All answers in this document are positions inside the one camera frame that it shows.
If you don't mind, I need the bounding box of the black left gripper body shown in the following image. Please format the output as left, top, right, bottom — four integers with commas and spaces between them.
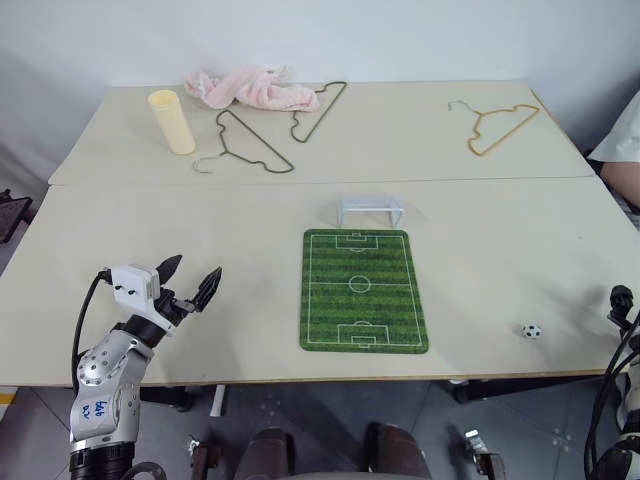
147, 287, 201, 339

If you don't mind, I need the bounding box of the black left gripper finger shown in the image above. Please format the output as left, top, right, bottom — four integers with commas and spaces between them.
156, 253, 185, 292
192, 266, 224, 312

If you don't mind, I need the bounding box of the green soccer field mat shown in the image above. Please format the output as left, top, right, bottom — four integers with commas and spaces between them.
298, 227, 431, 355

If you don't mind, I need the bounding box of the white table leg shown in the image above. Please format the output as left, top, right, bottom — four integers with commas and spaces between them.
209, 383, 230, 418

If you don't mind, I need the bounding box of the cream plastic cylinder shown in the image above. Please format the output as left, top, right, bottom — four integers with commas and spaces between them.
146, 88, 197, 156

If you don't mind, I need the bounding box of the black pedal-like object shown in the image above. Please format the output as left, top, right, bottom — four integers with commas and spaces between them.
0, 188, 34, 245

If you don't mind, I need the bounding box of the dark brown rounded shape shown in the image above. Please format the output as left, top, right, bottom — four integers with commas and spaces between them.
245, 425, 297, 480
360, 421, 433, 480

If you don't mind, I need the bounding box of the pink fluffy towel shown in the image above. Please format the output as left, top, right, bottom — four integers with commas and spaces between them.
183, 64, 322, 113

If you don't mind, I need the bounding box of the metal caster wheel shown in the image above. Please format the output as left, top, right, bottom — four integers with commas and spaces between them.
460, 427, 503, 477

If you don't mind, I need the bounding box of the person in white shirt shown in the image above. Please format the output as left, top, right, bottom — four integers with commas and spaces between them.
586, 89, 640, 217

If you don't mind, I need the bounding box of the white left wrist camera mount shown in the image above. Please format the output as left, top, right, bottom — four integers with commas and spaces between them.
109, 262, 162, 320

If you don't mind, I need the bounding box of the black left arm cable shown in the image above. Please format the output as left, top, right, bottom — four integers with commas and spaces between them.
71, 268, 114, 392

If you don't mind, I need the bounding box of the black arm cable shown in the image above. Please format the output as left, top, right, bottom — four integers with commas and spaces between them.
584, 284, 640, 480
71, 268, 114, 392

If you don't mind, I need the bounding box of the black table frame bracket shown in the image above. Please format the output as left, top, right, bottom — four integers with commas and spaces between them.
138, 383, 195, 413
448, 377, 609, 405

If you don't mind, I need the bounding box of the olive green wire hanger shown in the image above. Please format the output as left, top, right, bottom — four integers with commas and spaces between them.
191, 109, 296, 177
290, 80, 349, 144

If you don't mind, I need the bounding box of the small grey goal frame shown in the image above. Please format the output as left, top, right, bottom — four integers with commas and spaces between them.
335, 195, 405, 229

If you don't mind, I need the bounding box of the yellow wire hanger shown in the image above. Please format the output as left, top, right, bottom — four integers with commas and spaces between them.
446, 99, 542, 158

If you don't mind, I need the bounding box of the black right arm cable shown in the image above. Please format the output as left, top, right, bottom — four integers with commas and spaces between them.
584, 284, 640, 480

